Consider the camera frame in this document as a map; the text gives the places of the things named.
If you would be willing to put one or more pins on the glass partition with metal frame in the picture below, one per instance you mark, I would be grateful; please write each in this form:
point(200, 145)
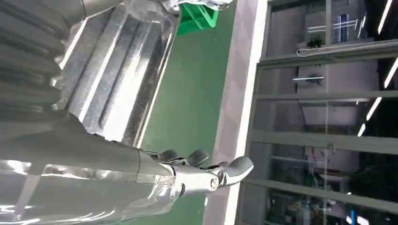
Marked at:
point(311, 139)

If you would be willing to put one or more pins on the steel scale tray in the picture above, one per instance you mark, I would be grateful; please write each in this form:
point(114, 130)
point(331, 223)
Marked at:
point(118, 77)

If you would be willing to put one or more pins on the green plastic crate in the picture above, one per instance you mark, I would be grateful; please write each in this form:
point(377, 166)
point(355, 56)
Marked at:
point(196, 18)

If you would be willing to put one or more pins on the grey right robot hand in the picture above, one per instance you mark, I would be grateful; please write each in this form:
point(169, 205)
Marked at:
point(93, 174)

